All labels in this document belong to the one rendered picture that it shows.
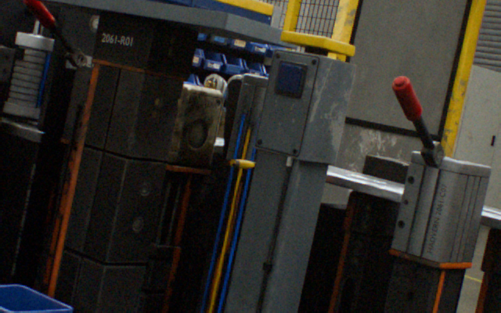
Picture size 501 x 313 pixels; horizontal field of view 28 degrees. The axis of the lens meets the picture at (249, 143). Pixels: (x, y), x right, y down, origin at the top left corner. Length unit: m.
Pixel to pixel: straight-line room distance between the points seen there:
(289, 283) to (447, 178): 0.21
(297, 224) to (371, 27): 3.58
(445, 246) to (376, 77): 3.57
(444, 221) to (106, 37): 0.47
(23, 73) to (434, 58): 3.59
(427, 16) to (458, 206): 3.79
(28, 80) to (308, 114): 0.65
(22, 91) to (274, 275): 0.65
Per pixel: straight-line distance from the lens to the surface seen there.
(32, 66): 1.58
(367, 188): 1.31
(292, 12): 6.15
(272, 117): 1.06
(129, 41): 1.22
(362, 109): 4.65
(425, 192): 1.14
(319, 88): 1.04
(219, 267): 1.29
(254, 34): 1.12
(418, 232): 1.14
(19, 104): 1.58
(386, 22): 4.68
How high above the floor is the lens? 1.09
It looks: 3 degrees down
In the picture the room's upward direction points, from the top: 12 degrees clockwise
